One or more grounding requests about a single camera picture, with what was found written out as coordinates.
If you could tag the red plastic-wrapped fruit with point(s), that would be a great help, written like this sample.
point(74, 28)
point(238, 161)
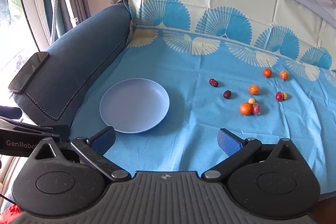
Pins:
point(278, 96)

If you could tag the tan longan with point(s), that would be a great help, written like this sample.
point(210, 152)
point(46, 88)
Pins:
point(252, 100)
point(285, 95)

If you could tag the dark red jujube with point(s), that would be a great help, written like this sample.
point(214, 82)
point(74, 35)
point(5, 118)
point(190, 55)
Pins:
point(213, 82)
point(227, 94)

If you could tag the pale blue round plate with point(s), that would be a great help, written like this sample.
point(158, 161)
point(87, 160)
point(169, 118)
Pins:
point(134, 106)

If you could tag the black smartphone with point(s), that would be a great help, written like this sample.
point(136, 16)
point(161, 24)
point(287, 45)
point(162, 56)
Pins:
point(27, 73)

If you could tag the small bare orange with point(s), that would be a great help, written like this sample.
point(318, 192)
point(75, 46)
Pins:
point(267, 72)

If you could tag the pink plastic-wrapped fruit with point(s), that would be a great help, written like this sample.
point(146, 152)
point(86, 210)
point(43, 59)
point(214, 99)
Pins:
point(256, 109)

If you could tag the blue sofa armrest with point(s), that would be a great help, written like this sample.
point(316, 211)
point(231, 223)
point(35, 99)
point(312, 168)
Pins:
point(78, 56)

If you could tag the blue fan-print blanket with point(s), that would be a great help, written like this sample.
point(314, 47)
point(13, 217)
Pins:
point(210, 121)

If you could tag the large bare orange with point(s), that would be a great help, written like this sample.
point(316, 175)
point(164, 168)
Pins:
point(246, 108)

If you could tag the plastic-wrapped orange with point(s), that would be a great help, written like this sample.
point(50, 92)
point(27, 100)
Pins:
point(284, 75)
point(254, 89)

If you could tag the red cloth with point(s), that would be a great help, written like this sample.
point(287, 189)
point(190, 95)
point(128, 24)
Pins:
point(8, 213)

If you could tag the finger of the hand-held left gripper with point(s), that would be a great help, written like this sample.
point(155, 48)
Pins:
point(10, 112)
point(61, 131)

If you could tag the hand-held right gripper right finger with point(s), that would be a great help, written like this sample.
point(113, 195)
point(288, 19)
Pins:
point(231, 143)

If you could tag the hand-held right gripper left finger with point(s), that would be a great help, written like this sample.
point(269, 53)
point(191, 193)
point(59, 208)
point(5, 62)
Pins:
point(103, 142)

